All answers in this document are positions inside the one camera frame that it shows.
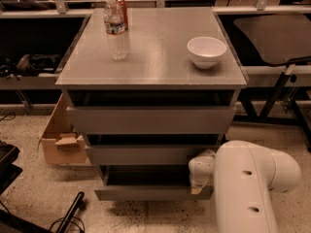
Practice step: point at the dark office chair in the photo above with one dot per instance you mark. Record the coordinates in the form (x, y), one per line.
(281, 40)

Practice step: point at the grey bottom drawer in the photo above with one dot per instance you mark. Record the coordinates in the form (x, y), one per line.
(148, 183)

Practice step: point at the clear plastic water bottle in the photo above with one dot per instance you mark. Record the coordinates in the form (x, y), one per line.
(115, 30)

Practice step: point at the red soda can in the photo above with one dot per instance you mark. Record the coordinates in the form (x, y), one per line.
(124, 12)

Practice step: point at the grey top drawer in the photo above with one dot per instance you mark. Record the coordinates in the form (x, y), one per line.
(151, 120)

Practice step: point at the black bin left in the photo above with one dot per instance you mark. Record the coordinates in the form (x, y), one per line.
(8, 170)

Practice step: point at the white ceramic bowl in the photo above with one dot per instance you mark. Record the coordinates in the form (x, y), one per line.
(205, 52)

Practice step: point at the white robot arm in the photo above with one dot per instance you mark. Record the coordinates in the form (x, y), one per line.
(244, 174)

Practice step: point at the cardboard box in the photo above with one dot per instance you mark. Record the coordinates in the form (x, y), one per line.
(62, 145)

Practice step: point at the grey drawer cabinet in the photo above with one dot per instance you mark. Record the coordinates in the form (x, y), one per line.
(157, 72)

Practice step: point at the grey middle drawer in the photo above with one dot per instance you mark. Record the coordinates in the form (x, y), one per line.
(144, 155)

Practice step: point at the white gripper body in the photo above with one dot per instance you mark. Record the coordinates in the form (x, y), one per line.
(198, 169)

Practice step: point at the black chair base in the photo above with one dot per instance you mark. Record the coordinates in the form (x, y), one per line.
(14, 224)

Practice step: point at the grey drawer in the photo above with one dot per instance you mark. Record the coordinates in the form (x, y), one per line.
(151, 120)
(148, 183)
(144, 155)

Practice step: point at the black headphones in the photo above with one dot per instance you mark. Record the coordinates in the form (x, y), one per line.
(31, 65)

